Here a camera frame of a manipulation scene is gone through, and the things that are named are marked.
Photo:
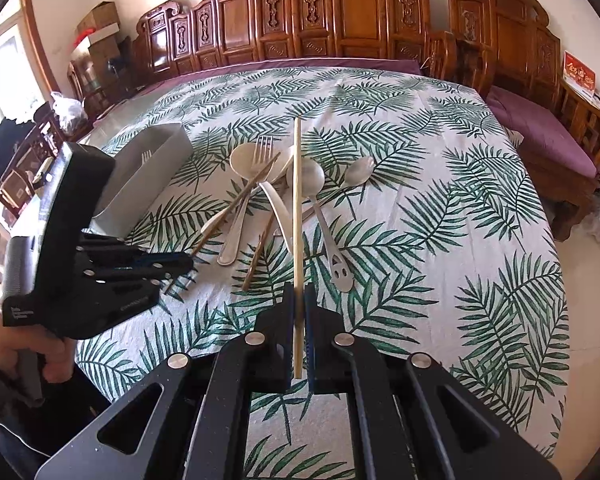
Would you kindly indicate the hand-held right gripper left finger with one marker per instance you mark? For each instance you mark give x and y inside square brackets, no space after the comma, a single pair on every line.
[288,317]

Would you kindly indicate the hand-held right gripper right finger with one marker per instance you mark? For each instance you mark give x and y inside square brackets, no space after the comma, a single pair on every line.
[310,320]

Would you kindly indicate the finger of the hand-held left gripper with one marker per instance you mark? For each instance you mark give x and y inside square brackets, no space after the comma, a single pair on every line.
[155,261]
[130,277]

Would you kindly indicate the bronze chopstick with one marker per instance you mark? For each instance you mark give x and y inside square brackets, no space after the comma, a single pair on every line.
[260,255]
[252,184]

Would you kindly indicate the grey utensil box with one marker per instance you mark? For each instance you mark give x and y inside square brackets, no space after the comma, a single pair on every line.
[150,170]

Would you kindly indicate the long metal fork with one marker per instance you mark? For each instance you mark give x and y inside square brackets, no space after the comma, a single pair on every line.
[240,225]

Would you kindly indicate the bamboo chopstick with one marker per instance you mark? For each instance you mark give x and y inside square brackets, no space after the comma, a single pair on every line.
[297,210]

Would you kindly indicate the beige plastic spoon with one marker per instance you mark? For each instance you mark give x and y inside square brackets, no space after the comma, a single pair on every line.
[244,162]
[281,166]

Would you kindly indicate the person's left hand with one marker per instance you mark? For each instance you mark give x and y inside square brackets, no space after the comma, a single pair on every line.
[10,342]

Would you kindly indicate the black bag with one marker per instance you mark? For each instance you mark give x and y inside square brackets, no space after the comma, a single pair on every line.
[10,140]

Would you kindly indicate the white plastic bag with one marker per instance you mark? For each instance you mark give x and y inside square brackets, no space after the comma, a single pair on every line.
[67,110]

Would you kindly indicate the wooden chair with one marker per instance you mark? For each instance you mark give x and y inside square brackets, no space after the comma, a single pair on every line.
[97,85]

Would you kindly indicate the leaf-print tablecloth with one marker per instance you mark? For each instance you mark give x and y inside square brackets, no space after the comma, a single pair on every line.
[430,220]

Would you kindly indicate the small beige spoon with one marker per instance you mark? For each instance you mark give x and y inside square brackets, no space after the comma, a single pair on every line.
[360,170]

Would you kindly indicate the stack of cardboard boxes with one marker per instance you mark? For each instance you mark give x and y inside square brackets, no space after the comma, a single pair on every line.
[100,25]

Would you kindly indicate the long purple seat cushion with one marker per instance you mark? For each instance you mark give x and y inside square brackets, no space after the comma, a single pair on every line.
[330,62]

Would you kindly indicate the long carved wooden sofa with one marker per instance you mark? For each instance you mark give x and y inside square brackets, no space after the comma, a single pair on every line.
[350,10]

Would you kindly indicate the carved wooden armchair sofa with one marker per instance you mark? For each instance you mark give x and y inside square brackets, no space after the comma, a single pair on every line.
[515,35]

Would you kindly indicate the red card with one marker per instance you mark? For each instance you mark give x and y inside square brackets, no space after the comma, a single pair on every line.
[579,72]

